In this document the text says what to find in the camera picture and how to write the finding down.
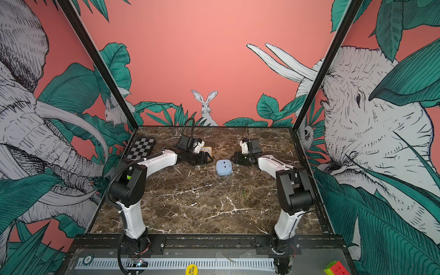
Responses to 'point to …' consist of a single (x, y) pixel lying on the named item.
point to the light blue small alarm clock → (224, 167)
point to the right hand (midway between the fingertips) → (233, 156)
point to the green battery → (244, 195)
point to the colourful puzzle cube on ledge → (336, 268)
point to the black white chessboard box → (142, 148)
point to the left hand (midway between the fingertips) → (211, 158)
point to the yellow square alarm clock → (207, 149)
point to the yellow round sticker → (192, 269)
